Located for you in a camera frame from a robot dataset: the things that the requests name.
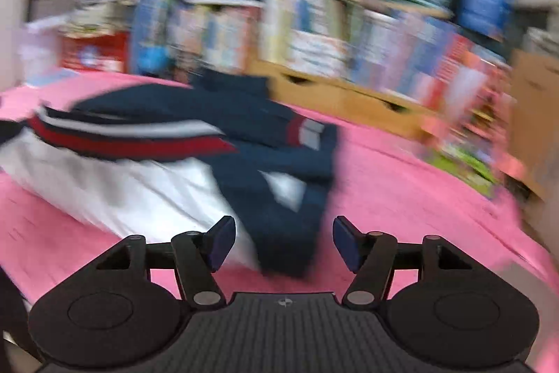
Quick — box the row of colourful books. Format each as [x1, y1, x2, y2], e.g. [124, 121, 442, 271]
[131, 0, 516, 112]

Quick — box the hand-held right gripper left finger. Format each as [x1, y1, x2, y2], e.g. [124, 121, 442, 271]
[93, 215, 237, 309]

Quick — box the white and navy jacket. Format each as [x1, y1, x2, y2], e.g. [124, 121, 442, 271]
[0, 69, 342, 280]

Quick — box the wooden drawer organizer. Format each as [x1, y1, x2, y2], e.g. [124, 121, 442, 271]
[249, 58, 442, 142]

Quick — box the pink rabbit-print blanket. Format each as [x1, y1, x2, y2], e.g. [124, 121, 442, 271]
[0, 69, 552, 373]

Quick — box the red plastic basket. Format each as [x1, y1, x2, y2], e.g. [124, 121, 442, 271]
[60, 31, 132, 73]

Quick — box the pink toy house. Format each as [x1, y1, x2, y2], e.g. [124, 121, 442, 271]
[419, 115, 525, 199]

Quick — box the brown cardboard box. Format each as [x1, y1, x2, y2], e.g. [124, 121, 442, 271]
[509, 49, 559, 199]

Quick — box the stack of papers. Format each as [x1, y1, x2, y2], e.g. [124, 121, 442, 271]
[65, 0, 137, 38]

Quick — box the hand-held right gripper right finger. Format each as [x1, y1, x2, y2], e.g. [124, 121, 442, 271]
[332, 215, 477, 310]

